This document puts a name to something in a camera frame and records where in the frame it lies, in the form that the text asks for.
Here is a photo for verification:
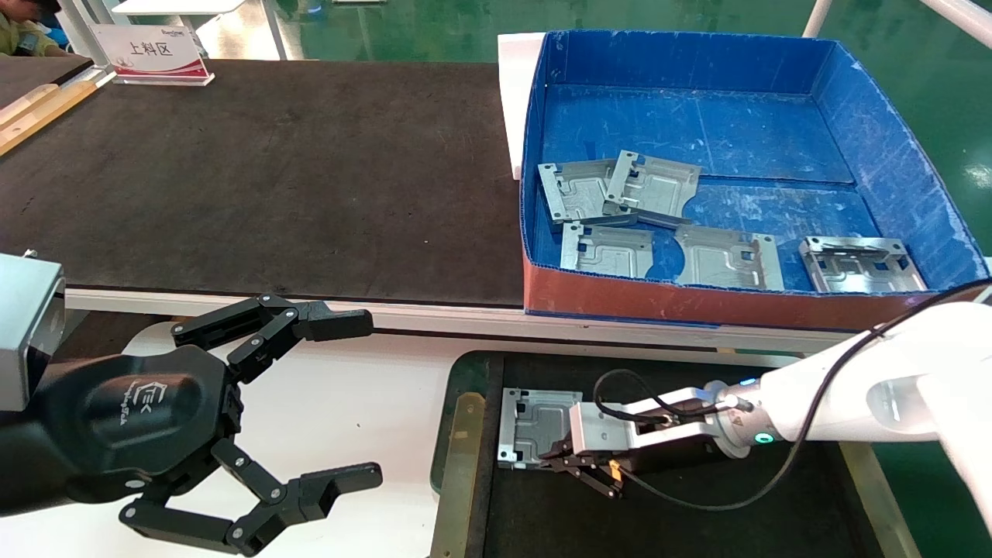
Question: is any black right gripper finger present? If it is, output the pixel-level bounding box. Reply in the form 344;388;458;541
554;465;623;498
540;446;590;470

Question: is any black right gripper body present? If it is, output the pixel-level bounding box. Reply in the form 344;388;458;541
620;438;733;476

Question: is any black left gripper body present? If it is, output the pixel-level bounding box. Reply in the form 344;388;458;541
43;345;243;501

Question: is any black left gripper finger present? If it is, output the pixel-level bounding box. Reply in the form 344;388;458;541
119;439;384;557
172;294;374;384

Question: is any grey stamped metal part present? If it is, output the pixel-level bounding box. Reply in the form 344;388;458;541
539;159;640;227
498;387;584;470
560;222;654;280
798;236;928;294
673;225;785;291
603;150;702;229

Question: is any black work mat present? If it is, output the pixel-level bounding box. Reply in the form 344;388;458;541
429;350;923;558

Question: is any large black table mat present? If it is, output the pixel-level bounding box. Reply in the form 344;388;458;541
0;60;528;308

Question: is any white red sign placard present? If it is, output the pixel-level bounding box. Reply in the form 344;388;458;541
91;23;215;87

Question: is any wooden strip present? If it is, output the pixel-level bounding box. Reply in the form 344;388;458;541
0;77;100;157

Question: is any blue cardboard box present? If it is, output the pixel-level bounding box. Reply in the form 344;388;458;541
518;29;991;336

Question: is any person in yellow-green shirt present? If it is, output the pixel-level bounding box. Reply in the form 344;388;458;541
0;0;67;59

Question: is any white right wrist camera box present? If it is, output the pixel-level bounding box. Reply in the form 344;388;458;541
570;387;722;466

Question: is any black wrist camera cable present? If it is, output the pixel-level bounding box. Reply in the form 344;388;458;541
593;279;992;513

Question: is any white table frame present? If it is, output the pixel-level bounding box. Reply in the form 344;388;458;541
66;288;884;361

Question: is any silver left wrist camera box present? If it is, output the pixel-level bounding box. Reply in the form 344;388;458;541
0;253;67;412

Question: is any white pipe frame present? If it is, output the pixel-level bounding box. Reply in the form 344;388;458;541
802;0;992;49

